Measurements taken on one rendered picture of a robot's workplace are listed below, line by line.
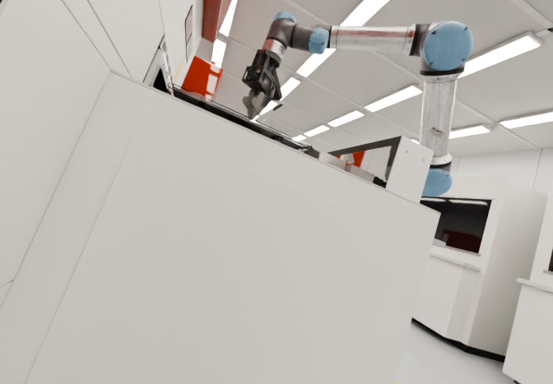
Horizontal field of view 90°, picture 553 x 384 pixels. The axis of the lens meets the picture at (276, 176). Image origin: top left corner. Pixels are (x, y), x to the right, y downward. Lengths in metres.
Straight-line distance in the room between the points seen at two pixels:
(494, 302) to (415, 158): 3.50
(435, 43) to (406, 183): 0.42
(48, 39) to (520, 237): 4.28
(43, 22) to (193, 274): 0.33
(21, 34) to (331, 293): 0.50
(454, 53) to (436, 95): 0.12
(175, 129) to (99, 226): 0.17
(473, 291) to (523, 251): 0.80
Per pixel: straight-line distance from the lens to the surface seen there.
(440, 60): 0.93
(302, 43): 0.97
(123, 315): 0.48
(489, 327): 4.13
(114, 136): 0.45
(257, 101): 0.90
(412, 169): 0.68
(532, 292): 3.42
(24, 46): 0.31
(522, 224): 4.30
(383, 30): 1.08
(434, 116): 0.99
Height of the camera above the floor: 0.71
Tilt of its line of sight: 7 degrees up
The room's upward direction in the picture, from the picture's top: 20 degrees clockwise
